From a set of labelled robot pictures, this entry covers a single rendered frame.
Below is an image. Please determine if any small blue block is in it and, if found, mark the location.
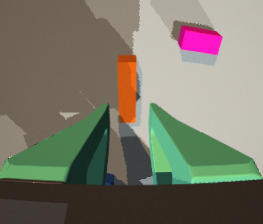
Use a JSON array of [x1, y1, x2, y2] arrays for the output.
[[105, 173, 114, 185]]

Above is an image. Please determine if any orange rod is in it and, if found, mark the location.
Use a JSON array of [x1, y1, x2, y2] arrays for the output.
[[117, 55, 137, 123]]

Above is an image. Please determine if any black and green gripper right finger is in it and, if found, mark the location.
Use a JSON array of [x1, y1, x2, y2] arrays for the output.
[[149, 103, 263, 185]]

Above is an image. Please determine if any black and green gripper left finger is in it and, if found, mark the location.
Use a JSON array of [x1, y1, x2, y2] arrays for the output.
[[0, 103, 110, 185]]

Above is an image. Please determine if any small magenta block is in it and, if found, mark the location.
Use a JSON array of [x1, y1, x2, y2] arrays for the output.
[[178, 25, 222, 55]]

